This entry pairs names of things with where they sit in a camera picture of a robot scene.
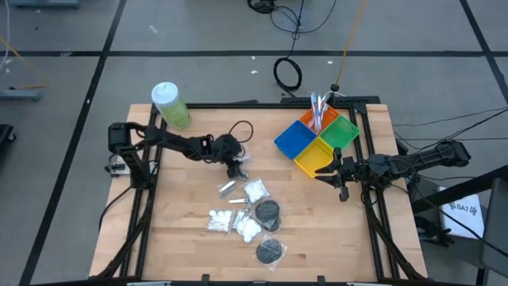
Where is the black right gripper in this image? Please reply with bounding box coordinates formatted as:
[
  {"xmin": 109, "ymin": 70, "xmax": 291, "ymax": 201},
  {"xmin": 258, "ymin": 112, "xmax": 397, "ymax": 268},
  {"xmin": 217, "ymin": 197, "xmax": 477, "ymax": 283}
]
[{"xmin": 314, "ymin": 147, "xmax": 368, "ymax": 203}]

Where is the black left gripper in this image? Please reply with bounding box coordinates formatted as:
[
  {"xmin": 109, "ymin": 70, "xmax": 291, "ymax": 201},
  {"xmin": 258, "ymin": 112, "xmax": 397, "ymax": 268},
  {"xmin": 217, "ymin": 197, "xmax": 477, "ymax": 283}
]
[{"xmin": 206, "ymin": 133, "xmax": 250, "ymax": 182}]

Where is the white cotton vanity pack bag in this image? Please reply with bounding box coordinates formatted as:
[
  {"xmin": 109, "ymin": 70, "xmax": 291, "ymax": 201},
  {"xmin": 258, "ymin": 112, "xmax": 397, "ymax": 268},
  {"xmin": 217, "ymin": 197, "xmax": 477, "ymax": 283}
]
[
  {"xmin": 206, "ymin": 208, "xmax": 235, "ymax": 234},
  {"xmin": 233, "ymin": 209, "xmax": 264, "ymax": 245},
  {"xmin": 241, "ymin": 177, "xmax": 271, "ymax": 205}
]

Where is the black sponge disc bag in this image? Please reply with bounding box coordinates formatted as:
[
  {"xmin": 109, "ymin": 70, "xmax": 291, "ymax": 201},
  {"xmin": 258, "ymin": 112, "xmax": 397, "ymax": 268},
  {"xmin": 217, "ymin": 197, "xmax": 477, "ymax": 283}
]
[
  {"xmin": 264, "ymin": 216, "xmax": 282, "ymax": 234},
  {"xmin": 253, "ymin": 199, "xmax": 282, "ymax": 223},
  {"xmin": 253, "ymin": 234, "xmax": 288, "ymax": 272}
]

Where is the red white toothbrush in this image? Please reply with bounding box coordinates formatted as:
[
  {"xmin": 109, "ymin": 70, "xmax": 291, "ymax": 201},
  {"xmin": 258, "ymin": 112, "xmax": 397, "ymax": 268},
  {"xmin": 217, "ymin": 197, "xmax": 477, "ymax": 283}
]
[{"xmin": 317, "ymin": 95, "xmax": 325, "ymax": 134}]

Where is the white blue toothbrush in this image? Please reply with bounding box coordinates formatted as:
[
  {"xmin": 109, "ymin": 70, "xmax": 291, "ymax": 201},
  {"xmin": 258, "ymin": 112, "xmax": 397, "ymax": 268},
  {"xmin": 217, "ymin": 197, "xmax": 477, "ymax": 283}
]
[{"xmin": 321, "ymin": 91, "xmax": 332, "ymax": 132}]

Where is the teal white toothbrush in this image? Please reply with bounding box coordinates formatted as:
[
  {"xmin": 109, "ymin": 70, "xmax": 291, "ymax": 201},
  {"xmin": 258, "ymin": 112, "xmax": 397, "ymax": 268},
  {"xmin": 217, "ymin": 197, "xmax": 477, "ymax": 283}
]
[{"xmin": 310, "ymin": 91, "xmax": 319, "ymax": 130}]

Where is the yellow plastic basket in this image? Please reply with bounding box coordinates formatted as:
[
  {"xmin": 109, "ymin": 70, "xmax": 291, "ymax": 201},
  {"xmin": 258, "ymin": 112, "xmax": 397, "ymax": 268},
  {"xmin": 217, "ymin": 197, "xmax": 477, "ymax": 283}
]
[{"xmin": 293, "ymin": 136, "xmax": 337, "ymax": 179}]

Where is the green plastic basket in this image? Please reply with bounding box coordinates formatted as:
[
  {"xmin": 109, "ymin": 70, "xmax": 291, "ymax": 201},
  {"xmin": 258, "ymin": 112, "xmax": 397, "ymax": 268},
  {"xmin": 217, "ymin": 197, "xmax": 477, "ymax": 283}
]
[{"xmin": 318, "ymin": 114, "xmax": 361, "ymax": 151}]

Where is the blue plastic basket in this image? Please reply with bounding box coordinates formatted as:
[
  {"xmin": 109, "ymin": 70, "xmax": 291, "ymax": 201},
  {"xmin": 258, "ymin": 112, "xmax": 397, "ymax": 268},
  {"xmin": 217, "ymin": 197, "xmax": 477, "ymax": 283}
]
[{"xmin": 273, "ymin": 119, "xmax": 318, "ymax": 160}]

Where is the orange plastic basket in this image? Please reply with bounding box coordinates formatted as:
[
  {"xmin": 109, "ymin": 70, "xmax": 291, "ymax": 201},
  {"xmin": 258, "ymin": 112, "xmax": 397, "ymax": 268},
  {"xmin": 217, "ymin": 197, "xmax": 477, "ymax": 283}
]
[{"xmin": 299, "ymin": 105, "xmax": 341, "ymax": 134}]

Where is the green wipes canister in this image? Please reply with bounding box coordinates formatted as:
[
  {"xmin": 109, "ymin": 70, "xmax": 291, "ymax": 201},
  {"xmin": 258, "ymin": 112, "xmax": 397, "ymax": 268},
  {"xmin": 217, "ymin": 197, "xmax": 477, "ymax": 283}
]
[{"xmin": 151, "ymin": 81, "xmax": 192, "ymax": 131}]

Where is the black knob stand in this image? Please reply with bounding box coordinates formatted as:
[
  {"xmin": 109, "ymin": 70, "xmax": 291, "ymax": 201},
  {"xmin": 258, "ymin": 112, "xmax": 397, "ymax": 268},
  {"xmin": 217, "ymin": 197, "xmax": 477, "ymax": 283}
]
[{"xmin": 329, "ymin": 82, "xmax": 347, "ymax": 99}]

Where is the black stand foot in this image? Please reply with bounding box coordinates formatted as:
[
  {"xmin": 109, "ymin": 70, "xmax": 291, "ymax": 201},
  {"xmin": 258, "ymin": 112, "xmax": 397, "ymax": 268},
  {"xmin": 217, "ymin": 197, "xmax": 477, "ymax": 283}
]
[{"xmin": 415, "ymin": 216, "xmax": 456, "ymax": 248}]

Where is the black diagonal bar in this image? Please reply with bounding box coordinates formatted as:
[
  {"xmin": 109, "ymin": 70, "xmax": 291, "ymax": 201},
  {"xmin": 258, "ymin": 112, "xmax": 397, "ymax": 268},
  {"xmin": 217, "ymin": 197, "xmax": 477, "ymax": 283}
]
[{"xmin": 410, "ymin": 164, "xmax": 508, "ymax": 215}]

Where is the white cardboard box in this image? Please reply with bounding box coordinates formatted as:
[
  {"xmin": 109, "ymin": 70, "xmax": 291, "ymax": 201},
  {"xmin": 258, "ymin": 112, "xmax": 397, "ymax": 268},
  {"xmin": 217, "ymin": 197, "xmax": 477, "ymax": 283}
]
[{"xmin": 437, "ymin": 185, "xmax": 486, "ymax": 241}]

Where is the grey metal foot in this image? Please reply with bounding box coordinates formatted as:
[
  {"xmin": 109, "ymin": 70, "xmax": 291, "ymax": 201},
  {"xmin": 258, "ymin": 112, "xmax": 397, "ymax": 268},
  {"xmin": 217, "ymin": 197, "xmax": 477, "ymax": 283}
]
[
  {"xmin": 0, "ymin": 88, "xmax": 43, "ymax": 102},
  {"xmin": 7, "ymin": 0, "xmax": 80, "ymax": 10}
]

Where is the black floor object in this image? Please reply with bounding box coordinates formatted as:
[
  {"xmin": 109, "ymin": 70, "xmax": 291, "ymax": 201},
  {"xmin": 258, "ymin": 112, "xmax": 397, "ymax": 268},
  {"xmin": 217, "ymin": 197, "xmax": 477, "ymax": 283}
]
[{"xmin": 0, "ymin": 123, "xmax": 17, "ymax": 145}]

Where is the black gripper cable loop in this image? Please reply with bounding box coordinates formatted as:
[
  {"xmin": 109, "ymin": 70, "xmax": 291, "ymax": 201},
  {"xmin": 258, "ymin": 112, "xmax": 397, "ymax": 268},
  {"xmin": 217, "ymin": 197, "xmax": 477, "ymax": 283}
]
[{"xmin": 229, "ymin": 120, "xmax": 255, "ymax": 145}]

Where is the black aluminium table frame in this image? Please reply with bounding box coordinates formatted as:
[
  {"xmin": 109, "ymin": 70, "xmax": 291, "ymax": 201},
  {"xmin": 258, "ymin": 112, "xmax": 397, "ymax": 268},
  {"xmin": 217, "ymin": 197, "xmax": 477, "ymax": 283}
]
[{"xmin": 94, "ymin": 95, "xmax": 428, "ymax": 286}]

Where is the black coiled floor cable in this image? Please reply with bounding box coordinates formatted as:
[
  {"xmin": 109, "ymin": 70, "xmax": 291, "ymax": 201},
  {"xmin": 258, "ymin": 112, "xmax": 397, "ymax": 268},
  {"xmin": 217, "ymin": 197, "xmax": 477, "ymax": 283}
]
[{"xmin": 272, "ymin": 23, "xmax": 305, "ymax": 93}]

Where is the thin black floor cable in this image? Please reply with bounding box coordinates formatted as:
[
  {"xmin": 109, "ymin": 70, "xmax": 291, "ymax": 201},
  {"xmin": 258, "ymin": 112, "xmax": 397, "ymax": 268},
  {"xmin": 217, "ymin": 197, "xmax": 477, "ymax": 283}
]
[{"xmin": 392, "ymin": 106, "xmax": 508, "ymax": 129}]

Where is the yellow hanging cable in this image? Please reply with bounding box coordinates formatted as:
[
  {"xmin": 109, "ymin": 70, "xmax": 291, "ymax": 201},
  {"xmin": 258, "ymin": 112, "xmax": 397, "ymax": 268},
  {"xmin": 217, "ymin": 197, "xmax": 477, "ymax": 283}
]
[{"xmin": 335, "ymin": 0, "xmax": 368, "ymax": 85}]

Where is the black floor cable bundle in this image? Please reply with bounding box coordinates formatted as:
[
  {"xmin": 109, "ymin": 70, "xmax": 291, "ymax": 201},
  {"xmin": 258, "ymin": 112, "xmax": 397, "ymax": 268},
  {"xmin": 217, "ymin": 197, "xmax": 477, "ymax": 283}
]
[{"xmin": 247, "ymin": 0, "xmax": 338, "ymax": 35}]

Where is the orange floor cable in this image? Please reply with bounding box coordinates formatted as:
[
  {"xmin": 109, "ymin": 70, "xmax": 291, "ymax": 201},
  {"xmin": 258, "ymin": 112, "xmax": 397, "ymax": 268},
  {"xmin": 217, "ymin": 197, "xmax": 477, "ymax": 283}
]
[{"xmin": 0, "ymin": 37, "xmax": 48, "ymax": 91}]

